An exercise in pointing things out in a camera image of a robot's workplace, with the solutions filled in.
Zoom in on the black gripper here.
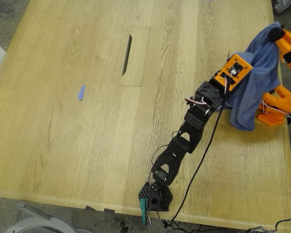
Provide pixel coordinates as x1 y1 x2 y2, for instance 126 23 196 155
197 50 234 109

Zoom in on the blue printed T-shirt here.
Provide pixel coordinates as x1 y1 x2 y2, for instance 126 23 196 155
229 20 282 132

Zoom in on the gray white bag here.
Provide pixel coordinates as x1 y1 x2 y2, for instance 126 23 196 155
274 0 291 14

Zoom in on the long blue tape strip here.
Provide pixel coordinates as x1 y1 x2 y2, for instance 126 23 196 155
77 84 86 101

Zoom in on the green table clamp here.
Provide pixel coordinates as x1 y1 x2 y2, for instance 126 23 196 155
138 198 148 226

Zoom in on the gray round plastic stool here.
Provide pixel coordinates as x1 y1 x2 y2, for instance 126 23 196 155
3 201 93 233

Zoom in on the orange camera mount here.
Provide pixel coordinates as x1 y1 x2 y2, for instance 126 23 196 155
213 53 253 92

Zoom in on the wooden table cable hatch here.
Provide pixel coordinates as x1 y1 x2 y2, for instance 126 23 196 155
120 26 151 87

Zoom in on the long black camera cable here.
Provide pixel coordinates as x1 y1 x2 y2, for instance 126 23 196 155
171 75 230 229

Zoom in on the gray cable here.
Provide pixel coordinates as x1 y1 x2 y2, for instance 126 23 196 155
247 218 291 233

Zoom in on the black cable bundle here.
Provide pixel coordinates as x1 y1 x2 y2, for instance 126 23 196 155
156 211 202 233

